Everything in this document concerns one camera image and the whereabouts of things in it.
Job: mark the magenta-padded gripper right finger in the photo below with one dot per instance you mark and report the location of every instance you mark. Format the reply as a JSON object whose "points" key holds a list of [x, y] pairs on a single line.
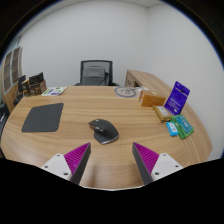
{"points": [[148, 159]]}

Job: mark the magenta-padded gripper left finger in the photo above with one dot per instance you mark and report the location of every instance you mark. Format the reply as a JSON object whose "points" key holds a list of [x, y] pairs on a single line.
{"points": [[76, 159]]}

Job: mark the dark grey computer mouse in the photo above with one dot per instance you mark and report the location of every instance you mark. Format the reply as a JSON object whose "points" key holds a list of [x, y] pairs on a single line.
{"points": [[104, 132]]}

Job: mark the dark grey mouse pad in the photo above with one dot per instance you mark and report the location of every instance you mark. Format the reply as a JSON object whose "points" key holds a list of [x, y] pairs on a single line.
{"points": [[43, 117]]}

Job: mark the small blue box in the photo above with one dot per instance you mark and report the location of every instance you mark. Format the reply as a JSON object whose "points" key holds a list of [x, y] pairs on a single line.
{"points": [[172, 129]]}

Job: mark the tan box with white label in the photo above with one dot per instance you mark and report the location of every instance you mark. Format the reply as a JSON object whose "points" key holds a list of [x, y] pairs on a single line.
{"points": [[162, 113]]}

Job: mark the green package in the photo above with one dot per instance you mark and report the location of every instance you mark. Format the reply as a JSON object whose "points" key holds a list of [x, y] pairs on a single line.
{"points": [[185, 126]]}

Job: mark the orange cardboard box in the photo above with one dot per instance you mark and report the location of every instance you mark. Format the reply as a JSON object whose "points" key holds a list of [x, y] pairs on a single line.
{"points": [[151, 99]]}

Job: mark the purple package card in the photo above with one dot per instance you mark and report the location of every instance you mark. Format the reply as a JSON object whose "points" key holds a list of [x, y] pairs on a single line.
{"points": [[177, 98]]}

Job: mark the white printed sticker sheet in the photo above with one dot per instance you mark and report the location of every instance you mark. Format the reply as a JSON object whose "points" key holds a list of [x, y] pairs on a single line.
{"points": [[54, 91]]}

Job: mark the wooden side desk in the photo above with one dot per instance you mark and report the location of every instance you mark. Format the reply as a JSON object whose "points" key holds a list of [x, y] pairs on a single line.
{"points": [[146, 80]]}

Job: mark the large brown cardboard box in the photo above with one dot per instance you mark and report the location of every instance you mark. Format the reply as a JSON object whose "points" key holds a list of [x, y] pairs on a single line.
{"points": [[38, 89]]}

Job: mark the black leather office chair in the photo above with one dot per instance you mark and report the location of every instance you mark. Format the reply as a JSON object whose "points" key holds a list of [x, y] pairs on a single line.
{"points": [[3, 116]]}

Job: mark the grey backpack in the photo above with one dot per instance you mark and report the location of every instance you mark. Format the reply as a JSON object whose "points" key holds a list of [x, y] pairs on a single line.
{"points": [[93, 75]]}

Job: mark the small brown cardboard box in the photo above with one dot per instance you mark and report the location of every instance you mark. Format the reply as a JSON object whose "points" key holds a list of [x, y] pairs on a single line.
{"points": [[25, 88]]}

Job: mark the black tray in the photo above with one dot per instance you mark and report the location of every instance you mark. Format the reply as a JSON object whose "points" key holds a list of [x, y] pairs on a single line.
{"points": [[36, 78]]}

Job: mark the black visitor chair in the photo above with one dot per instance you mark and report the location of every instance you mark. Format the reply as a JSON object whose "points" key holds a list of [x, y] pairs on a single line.
{"points": [[20, 87]]}

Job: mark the black mesh office chair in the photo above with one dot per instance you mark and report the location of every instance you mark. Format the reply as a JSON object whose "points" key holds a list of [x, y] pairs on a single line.
{"points": [[109, 71]]}

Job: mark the wooden shelf unit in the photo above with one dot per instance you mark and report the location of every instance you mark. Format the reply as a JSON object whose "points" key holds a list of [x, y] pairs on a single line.
{"points": [[11, 70]]}

